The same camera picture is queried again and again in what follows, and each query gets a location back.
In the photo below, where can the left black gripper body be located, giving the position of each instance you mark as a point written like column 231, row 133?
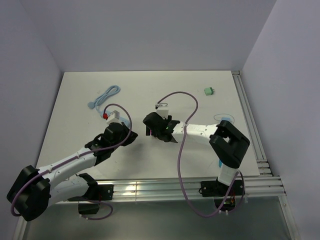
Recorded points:
column 124, row 134

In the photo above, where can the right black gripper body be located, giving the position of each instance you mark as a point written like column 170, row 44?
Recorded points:
column 169, row 118

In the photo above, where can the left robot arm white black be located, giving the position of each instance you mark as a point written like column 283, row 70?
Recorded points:
column 36, row 189

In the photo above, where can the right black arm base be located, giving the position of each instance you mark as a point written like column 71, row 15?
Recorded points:
column 213, row 188

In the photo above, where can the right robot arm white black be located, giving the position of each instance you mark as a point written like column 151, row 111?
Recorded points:
column 228, row 143

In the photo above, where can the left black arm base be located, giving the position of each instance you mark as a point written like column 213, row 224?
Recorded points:
column 97, row 196

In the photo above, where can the green plug adapter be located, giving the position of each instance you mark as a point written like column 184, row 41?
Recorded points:
column 208, row 91

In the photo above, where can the light blue power strip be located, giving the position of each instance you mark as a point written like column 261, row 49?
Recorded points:
column 125, row 121

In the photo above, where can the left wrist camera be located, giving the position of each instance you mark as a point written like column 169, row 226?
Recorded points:
column 113, row 117

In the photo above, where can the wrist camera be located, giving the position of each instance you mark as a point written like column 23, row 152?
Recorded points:
column 162, row 109
column 113, row 117

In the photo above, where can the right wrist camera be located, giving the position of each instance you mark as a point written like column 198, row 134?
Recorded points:
column 162, row 109

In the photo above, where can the light blue charger with cable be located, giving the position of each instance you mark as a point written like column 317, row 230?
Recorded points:
column 224, row 117

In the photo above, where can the aluminium front rail frame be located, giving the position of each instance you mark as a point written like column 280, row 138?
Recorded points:
column 155, row 209

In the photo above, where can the aluminium rail frame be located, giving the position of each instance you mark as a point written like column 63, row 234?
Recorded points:
column 262, row 162
column 155, row 209

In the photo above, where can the aluminium right rail frame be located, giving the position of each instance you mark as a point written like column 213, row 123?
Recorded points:
column 262, row 162

